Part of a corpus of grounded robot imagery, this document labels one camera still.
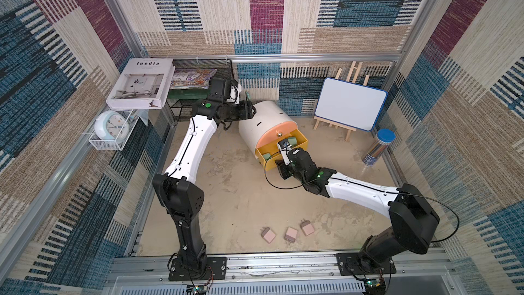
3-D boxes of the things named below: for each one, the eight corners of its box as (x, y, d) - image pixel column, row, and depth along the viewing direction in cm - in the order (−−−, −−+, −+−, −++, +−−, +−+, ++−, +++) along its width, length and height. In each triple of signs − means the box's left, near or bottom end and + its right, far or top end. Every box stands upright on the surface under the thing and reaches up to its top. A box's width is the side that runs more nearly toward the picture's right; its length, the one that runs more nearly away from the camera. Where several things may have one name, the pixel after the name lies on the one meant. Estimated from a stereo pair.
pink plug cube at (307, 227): (305, 237, 82) (306, 235, 81) (297, 223, 86) (298, 221, 84) (314, 232, 84) (316, 230, 82) (306, 218, 87) (307, 216, 85)
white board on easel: (331, 150, 107) (349, 108, 85) (306, 116, 124) (315, 72, 101) (371, 137, 113) (398, 94, 90) (342, 105, 130) (358, 62, 107)
